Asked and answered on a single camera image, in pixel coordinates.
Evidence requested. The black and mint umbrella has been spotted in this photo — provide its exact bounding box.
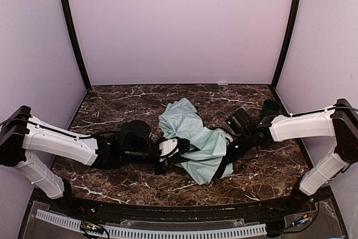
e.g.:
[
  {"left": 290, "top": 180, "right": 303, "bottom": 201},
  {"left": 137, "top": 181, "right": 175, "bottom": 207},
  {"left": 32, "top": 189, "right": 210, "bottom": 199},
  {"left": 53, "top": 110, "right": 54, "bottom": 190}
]
[{"left": 158, "top": 98, "right": 226, "bottom": 185}]

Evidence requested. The dark green mug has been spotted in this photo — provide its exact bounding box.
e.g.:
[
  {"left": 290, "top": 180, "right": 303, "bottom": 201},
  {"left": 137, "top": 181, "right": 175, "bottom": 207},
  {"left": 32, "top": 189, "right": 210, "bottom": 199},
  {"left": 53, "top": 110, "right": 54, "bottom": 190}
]
[{"left": 260, "top": 99, "right": 281, "bottom": 119}]

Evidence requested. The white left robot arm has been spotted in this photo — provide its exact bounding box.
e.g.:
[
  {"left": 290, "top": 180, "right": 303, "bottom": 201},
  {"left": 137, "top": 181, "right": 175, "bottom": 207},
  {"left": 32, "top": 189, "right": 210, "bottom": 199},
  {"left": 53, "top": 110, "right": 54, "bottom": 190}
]
[{"left": 1, "top": 106, "right": 191, "bottom": 200}]

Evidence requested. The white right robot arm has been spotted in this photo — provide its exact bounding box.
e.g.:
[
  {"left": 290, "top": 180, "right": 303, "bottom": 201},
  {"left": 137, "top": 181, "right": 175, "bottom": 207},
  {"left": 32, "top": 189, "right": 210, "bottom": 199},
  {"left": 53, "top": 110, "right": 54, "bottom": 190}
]
[{"left": 214, "top": 99, "right": 357, "bottom": 204}]

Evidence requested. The black front table rail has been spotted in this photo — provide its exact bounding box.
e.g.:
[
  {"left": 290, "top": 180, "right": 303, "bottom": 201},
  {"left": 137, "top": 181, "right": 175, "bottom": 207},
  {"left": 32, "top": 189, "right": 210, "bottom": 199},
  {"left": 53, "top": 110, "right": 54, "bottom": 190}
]
[{"left": 30, "top": 188, "right": 333, "bottom": 224}]

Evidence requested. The grey slotted cable duct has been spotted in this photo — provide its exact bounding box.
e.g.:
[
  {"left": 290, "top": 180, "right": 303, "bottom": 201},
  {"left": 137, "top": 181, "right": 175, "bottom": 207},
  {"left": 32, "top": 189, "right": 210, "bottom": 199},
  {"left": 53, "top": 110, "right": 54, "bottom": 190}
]
[{"left": 35, "top": 209, "right": 267, "bottom": 238}]

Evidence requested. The black right corner post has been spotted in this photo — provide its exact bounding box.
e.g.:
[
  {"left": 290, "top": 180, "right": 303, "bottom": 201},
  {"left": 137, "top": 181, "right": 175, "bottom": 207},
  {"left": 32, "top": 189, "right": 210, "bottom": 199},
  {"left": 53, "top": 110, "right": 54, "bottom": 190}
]
[{"left": 270, "top": 0, "right": 300, "bottom": 91}]

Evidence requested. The black corner post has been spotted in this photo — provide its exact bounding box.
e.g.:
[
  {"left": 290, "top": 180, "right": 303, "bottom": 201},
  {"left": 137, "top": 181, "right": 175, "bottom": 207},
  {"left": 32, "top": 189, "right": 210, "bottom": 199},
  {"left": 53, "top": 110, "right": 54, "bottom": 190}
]
[
  {"left": 270, "top": 0, "right": 300, "bottom": 91},
  {"left": 60, "top": 0, "right": 92, "bottom": 91}
]

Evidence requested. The black left corner post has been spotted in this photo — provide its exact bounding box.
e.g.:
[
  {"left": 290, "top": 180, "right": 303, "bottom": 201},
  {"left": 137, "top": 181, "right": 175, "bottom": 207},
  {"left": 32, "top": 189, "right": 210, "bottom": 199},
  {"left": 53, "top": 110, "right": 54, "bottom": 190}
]
[{"left": 60, "top": 0, "right": 92, "bottom": 91}]

